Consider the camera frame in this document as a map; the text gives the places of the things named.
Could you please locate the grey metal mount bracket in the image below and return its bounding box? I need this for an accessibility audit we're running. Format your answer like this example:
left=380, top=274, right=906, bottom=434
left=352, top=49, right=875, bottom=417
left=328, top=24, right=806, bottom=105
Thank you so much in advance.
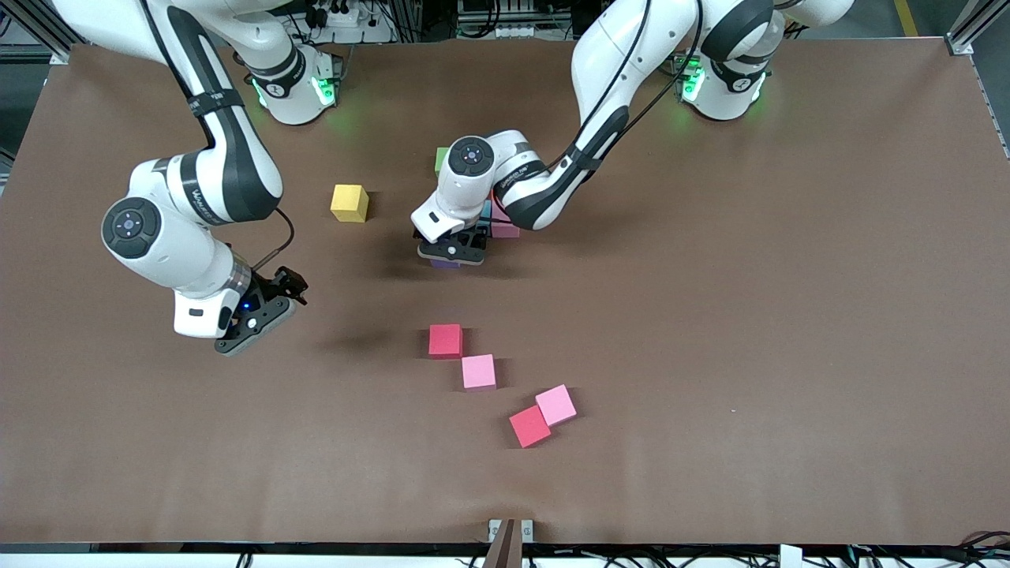
left=488, top=518, right=535, bottom=544

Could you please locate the bundle of thin cables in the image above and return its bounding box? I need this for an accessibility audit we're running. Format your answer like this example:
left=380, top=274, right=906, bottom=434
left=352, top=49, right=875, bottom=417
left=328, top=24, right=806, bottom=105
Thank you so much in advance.
left=935, top=530, right=1010, bottom=566

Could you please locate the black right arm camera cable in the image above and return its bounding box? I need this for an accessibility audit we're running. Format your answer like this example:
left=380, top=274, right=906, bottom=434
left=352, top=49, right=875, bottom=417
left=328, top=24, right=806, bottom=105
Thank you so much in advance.
left=251, top=207, right=295, bottom=273

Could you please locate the red foam block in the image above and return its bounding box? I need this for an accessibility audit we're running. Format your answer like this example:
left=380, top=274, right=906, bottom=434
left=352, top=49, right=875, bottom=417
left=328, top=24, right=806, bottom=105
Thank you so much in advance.
left=509, top=405, right=552, bottom=449
left=428, top=323, right=465, bottom=361

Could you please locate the yellow foam block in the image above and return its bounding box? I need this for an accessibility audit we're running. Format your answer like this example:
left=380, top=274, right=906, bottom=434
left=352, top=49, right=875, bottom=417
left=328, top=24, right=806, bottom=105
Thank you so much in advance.
left=330, top=184, right=370, bottom=224

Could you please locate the brown camera mast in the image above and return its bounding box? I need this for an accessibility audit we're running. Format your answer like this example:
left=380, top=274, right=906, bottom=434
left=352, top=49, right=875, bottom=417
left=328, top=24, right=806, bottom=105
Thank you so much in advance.
left=481, top=518, right=524, bottom=568

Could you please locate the aluminium frame post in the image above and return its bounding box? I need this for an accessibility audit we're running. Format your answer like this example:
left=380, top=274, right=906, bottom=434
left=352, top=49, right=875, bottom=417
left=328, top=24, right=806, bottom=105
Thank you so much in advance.
left=945, top=0, right=1010, bottom=56
left=0, top=0, right=72, bottom=64

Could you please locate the white power strip with plugs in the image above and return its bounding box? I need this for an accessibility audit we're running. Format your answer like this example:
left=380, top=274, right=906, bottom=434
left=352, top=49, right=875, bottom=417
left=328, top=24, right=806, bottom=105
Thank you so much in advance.
left=288, top=0, right=395, bottom=44

